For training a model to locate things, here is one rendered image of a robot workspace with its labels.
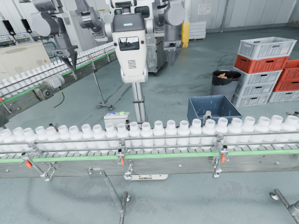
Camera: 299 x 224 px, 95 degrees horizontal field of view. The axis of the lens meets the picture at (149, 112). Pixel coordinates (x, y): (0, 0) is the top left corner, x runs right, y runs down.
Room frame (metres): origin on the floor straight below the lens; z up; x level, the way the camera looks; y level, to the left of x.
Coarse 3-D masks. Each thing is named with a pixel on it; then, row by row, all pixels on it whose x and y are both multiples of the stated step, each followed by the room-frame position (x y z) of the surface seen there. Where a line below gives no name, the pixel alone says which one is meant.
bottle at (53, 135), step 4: (48, 128) 0.53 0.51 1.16; (52, 128) 0.54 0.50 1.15; (48, 132) 0.51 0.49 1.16; (52, 132) 0.51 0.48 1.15; (56, 132) 0.53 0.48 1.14; (48, 136) 0.51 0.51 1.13; (52, 136) 0.50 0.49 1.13; (56, 136) 0.51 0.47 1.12; (52, 140) 0.49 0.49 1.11; (56, 140) 0.50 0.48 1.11; (52, 144) 0.50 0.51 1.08; (56, 144) 0.50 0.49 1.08; (60, 144) 0.50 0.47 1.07; (64, 144) 0.51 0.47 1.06; (56, 148) 0.49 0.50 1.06; (60, 148) 0.50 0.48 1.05; (64, 148) 0.51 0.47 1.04; (60, 152) 0.49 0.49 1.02; (64, 152) 0.50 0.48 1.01
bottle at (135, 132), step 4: (132, 124) 0.51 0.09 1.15; (136, 124) 0.51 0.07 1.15; (132, 128) 0.48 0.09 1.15; (136, 128) 0.49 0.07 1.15; (132, 132) 0.48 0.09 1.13; (136, 132) 0.48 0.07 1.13; (140, 132) 0.49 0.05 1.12; (132, 136) 0.47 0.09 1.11; (136, 136) 0.47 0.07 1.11; (140, 136) 0.48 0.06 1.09; (132, 140) 0.48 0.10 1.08; (136, 140) 0.47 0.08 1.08; (140, 140) 0.48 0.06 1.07; (132, 144) 0.48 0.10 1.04; (136, 144) 0.47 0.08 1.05; (140, 144) 0.48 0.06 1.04
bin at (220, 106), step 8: (200, 96) 1.05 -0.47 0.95; (208, 96) 1.05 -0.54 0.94; (216, 96) 1.04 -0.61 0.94; (224, 96) 1.02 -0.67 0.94; (192, 104) 0.94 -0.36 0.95; (200, 104) 1.05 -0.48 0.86; (208, 104) 1.05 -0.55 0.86; (216, 104) 1.04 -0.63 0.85; (224, 104) 0.99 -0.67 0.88; (232, 104) 0.88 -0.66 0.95; (192, 112) 0.91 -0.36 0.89; (200, 112) 1.05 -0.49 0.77; (216, 112) 1.04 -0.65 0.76; (224, 112) 0.95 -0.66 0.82; (232, 112) 0.85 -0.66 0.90; (192, 120) 0.88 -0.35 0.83; (216, 120) 0.75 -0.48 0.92
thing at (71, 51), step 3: (69, 51) 0.62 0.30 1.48; (72, 51) 0.64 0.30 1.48; (75, 51) 0.68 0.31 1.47; (66, 54) 0.61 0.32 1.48; (69, 54) 0.62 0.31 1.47; (72, 54) 0.63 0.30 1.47; (75, 54) 0.66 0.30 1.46; (75, 57) 0.66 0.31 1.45; (75, 60) 0.66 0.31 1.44; (69, 63) 0.66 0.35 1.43; (75, 63) 0.66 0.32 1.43; (72, 66) 0.66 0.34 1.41
